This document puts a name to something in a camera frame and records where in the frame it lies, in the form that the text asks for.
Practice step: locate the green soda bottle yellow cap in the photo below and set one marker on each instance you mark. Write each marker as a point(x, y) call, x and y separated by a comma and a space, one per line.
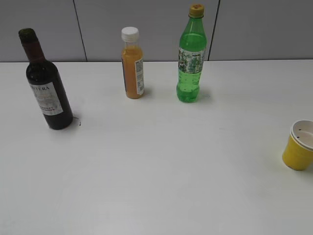
point(192, 47)

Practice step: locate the dark red wine bottle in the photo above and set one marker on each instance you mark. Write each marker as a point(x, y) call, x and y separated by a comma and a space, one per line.
point(45, 82)

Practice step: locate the orange juice bottle white cap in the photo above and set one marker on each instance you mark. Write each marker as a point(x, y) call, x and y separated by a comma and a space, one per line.
point(132, 62)

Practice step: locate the yellow paper cup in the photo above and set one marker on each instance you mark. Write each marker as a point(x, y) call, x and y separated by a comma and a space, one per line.
point(298, 154)

